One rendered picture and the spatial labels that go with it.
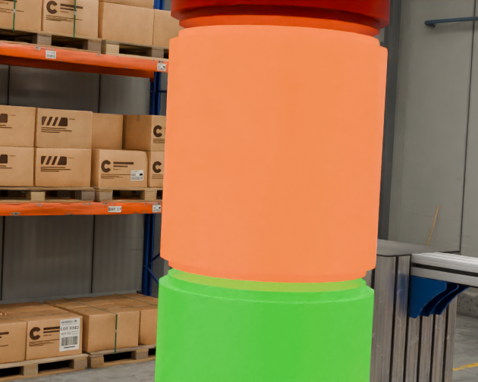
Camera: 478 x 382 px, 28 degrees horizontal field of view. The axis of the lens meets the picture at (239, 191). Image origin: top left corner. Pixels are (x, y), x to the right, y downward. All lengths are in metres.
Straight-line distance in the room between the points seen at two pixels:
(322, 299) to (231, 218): 0.03
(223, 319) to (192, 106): 0.05
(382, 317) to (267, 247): 1.78
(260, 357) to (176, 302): 0.02
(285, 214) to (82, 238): 10.48
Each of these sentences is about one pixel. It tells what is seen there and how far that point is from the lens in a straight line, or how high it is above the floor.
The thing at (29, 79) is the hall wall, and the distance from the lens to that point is 10.26.
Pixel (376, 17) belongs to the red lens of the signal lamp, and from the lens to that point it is 0.21.
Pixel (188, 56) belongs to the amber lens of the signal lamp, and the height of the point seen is 2.26.
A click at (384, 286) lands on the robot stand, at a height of 1.97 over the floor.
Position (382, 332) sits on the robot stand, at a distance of 1.98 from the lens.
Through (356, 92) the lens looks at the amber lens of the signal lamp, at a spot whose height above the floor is 2.26.
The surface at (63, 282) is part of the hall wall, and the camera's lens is 10.62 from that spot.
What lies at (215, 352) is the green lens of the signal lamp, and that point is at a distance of 0.20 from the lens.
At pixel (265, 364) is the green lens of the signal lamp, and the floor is 2.20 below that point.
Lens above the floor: 2.24
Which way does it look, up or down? 3 degrees down
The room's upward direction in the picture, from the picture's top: 3 degrees clockwise
